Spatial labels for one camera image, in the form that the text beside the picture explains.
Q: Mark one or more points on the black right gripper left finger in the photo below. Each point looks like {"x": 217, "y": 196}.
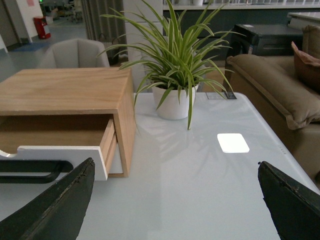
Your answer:
{"x": 58, "y": 212}

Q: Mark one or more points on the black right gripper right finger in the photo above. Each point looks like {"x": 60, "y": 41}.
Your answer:
{"x": 294, "y": 208}

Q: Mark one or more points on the green spider plant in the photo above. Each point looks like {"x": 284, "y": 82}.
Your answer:
{"x": 175, "y": 60}

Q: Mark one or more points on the black printer box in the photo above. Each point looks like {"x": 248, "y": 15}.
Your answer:
{"x": 264, "y": 40}

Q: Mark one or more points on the white plant pot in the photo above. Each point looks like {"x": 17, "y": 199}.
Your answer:
{"x": 172, "y": 108}

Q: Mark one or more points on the wooden drawer cabinet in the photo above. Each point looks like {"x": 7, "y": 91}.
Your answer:
{"x": 75, "y": 92}

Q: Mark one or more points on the grey armchair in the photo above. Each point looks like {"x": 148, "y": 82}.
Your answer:
{"x": 75, "y": 53}

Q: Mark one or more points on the brown cushion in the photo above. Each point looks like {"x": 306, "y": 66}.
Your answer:
{"x": 307, "y": 68}

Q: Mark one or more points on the table label sticker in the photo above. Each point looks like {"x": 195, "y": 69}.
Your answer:
{"x": 221, "y": 95}

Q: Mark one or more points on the brown sofa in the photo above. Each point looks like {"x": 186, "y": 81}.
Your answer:
{"x": 290, "y": 107}

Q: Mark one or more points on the black drawer handle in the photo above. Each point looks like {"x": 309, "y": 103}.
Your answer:
{"x": 32, "y": 171}

